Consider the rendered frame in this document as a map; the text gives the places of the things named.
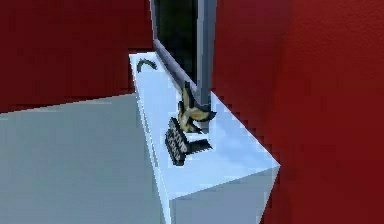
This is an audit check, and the yellow and black statue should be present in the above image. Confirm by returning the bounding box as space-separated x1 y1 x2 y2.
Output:
177 80 218 134

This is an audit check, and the black remote control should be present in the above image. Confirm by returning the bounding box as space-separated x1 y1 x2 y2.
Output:
164 116 190 167

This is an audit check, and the white cabinet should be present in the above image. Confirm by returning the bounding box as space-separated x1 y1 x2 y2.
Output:
128 51 281 224

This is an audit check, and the dark curved object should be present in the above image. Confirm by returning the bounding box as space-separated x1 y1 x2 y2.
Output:
136 57 158 73

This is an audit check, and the grey framed television set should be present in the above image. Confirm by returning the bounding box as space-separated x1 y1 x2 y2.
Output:
148 0 218 134

